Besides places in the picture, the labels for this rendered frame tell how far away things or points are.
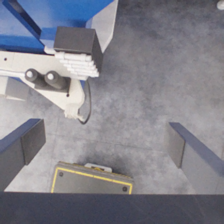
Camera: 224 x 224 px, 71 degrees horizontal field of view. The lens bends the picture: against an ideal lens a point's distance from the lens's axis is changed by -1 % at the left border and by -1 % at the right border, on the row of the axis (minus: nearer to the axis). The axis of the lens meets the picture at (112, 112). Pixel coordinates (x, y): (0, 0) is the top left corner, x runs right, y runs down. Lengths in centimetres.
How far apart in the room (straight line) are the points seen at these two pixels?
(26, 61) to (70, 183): 100
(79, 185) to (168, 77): 136
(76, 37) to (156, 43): 135
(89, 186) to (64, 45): 112
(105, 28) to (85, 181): 115
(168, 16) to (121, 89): 98
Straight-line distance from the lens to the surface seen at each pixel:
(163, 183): 179
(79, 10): 73
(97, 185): 145
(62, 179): 151
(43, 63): 107
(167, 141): 17
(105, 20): 103
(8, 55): 121
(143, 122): 169
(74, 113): 90
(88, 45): 68
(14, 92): 162
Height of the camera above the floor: 168
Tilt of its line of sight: 82 degrees down
